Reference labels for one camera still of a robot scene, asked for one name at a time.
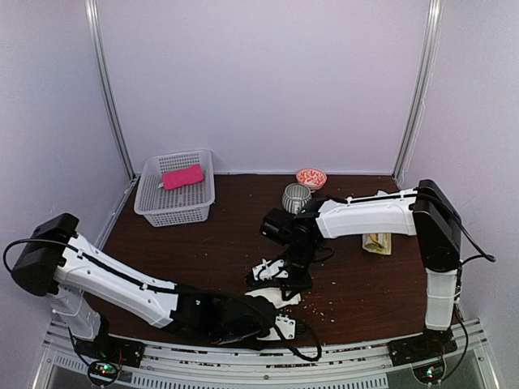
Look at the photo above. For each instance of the pink microfibre towel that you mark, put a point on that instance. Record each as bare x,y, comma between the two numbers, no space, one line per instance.
182,177

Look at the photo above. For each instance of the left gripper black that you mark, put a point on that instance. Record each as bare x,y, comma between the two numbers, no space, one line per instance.
259,347

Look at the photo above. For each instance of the white perforated plastic basket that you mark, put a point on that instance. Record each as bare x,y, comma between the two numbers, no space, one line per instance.
184,205

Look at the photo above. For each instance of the right aluminium corner post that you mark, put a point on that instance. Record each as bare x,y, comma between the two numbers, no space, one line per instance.
417,107

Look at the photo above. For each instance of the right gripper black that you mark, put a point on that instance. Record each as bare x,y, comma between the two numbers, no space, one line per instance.
300,287

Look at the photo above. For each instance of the beige towel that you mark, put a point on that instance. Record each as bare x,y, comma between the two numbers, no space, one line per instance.
274,296

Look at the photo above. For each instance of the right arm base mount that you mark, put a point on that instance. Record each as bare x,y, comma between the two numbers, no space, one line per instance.
419,348

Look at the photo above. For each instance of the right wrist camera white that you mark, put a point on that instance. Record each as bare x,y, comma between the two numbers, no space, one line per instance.
273,269

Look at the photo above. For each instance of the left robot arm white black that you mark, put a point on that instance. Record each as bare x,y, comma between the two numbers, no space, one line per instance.
58,262

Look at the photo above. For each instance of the aluminium front rail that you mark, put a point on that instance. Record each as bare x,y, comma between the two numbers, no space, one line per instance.
359,365

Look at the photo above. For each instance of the red white patterned bowl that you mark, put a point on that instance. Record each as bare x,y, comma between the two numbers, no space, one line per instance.
314,179

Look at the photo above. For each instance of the aluminium corner post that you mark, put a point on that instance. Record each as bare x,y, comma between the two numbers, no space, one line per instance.
94,26
417,107

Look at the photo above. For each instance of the left aluminium corner post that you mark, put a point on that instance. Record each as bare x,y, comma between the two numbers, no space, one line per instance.
94,26

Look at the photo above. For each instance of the grey striped ceramic mug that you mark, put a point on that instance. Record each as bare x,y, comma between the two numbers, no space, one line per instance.
295,197

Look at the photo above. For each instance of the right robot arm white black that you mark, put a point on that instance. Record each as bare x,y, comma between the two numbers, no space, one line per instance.
423,212

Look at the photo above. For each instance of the yellow green patterned towel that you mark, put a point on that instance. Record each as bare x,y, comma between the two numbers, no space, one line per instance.
377,243

